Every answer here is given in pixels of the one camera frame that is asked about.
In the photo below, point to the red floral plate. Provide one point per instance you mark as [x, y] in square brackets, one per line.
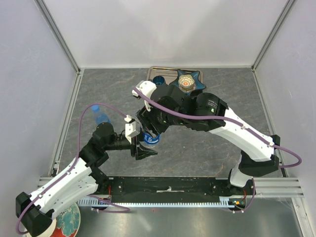
[68, 222]

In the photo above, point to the blue tinted plastic bottle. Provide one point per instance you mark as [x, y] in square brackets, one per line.
[101, 117]

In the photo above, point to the blue ceramic cup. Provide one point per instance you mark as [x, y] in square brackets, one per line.
[159, 80]

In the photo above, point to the patterned small bowl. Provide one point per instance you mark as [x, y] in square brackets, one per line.
[186, 82]

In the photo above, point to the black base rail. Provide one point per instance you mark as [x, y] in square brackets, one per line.
[167, 189]

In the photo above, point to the white cable duct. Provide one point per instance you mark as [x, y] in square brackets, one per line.
[224, 202]

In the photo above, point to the labelled clear water bottle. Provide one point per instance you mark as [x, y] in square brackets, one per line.
[150, 140]

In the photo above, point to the white bowl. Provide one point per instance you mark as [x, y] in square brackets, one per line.
[49, 231]

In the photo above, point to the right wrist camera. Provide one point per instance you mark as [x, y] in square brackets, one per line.
[146, 88]

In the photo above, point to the blue star-shaped plate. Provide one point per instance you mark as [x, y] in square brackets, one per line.
[198, 85]

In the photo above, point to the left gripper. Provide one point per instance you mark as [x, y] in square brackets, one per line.
[141, 152]

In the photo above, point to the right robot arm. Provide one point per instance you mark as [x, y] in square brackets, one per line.
[167, 106]

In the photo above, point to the blue bottle cap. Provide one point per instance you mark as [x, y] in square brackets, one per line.
[95, 108]

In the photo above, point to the metal tray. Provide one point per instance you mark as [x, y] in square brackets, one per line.
[169, 74]

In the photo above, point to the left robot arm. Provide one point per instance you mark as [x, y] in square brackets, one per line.
[37, 210]

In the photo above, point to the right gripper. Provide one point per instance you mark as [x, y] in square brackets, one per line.
[146, 118]

